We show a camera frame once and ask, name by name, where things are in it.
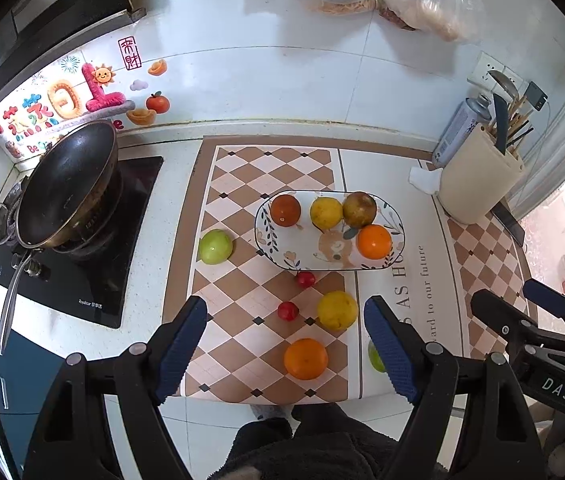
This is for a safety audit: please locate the white lettered mat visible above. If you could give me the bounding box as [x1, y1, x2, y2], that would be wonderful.
[335, 147, 539, 401]

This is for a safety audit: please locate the grey gas canister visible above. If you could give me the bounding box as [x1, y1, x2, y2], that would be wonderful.
[431, 96, 492, 168]

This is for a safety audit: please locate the dark fleece clothing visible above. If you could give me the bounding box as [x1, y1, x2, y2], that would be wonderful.
[222, 402, 451, 480]

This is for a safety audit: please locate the dark red orange fruit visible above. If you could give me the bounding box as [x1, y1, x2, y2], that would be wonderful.
[270, 194, 302, 228]

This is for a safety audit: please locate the large yellow lemon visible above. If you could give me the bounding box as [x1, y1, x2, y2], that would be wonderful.
[317, 290, 359, 331]

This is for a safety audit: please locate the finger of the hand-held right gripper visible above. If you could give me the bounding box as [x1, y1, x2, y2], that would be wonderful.
[523, 279, 565, 332]
[470, 289, 565, 357]

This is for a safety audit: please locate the black glass gas stove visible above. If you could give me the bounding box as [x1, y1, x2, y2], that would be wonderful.
[0, 156, 164, 330]

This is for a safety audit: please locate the metal ladle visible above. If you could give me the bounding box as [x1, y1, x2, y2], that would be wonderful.
[487, 70, 518, 102]

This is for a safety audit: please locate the oval floral ceramic plate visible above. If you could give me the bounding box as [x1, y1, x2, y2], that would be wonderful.
[254, 190, 405, 272]

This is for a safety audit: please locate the black wok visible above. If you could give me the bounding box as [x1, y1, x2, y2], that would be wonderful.
[0, 120, 124, 356]

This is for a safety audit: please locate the bundle of chopsticks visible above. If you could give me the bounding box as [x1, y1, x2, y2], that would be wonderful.
[485, 95, 536, 153]

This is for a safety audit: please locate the white crumpled tissue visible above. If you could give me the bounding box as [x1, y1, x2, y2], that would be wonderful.
[409, 162, 444, 196]

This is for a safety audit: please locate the small green fruit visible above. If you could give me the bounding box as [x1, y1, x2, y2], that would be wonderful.
[367, 340, 387, 373]

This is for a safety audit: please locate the red seal wall sticker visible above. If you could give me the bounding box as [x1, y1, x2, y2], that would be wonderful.
[118, 36, 142, 72]

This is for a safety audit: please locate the white wall socket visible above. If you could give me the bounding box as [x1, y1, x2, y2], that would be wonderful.
[467, 52, 528, 98]

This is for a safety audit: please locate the blue cabinet front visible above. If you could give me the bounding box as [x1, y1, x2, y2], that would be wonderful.
[0, 310, 66, 480]

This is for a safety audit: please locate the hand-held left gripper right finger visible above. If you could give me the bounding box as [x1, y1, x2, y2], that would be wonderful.
[363, 295, 551, 480]

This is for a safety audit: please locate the brown green round fruit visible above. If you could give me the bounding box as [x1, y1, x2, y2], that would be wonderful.
[343, 191, 378, 228]

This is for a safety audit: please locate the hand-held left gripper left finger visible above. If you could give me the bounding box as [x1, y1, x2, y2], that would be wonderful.
[21, 295, 208, 480]

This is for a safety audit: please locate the small yellow lemon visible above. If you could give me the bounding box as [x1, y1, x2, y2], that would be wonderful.
[310, 196, 345, 229]

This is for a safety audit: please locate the beige utensil holder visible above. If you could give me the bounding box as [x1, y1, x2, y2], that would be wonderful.
[437, 122, 524, 225]

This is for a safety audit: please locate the black range hood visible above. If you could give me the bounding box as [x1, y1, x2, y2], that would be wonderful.
[0, 0, 147, 128]

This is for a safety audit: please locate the black plug adapter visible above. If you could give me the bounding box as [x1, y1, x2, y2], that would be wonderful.
[523, 81, 548, 110]

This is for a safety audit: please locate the brown checkered mat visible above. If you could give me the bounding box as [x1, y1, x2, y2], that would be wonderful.
[161, 135, 363, 406]

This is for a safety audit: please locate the black handled utensil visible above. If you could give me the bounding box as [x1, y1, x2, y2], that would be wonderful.
[491, 92, 509, 155]

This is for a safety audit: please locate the green apple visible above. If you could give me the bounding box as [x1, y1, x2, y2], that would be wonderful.
[198, 229, 235, 265]

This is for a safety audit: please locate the orange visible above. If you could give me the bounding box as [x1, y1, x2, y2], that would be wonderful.
[283, 338, 329, 381]
[357, 224, 393, 260]

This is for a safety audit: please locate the colourful festive wall sticker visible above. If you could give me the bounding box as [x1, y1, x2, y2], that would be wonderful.
[0, 52, 170, 171]

